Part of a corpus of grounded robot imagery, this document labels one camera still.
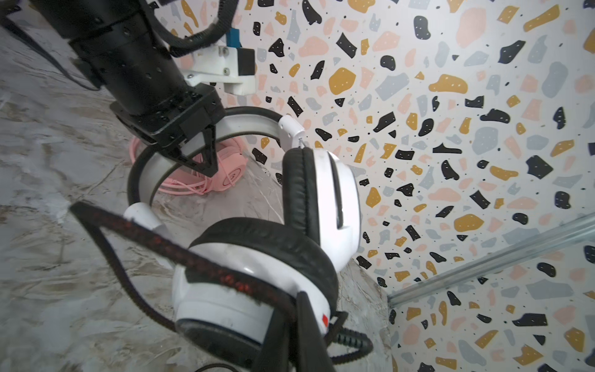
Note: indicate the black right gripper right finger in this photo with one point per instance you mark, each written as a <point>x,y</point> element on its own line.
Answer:
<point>311,349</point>

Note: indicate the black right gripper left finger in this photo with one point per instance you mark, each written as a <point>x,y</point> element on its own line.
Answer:
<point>274,353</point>

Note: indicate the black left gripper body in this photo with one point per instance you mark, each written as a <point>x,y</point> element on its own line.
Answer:
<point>121,50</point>

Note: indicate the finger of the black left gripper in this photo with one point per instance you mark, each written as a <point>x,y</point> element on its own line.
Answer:
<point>204,160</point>

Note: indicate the white black headphones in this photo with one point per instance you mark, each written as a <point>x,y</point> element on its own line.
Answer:
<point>261,266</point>

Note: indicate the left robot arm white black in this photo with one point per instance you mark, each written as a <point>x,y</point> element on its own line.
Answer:
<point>57,15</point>

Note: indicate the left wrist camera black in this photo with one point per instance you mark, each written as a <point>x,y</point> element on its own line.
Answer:
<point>229,64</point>

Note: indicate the aluminium corner post right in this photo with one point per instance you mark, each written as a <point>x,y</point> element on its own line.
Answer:
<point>574,232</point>

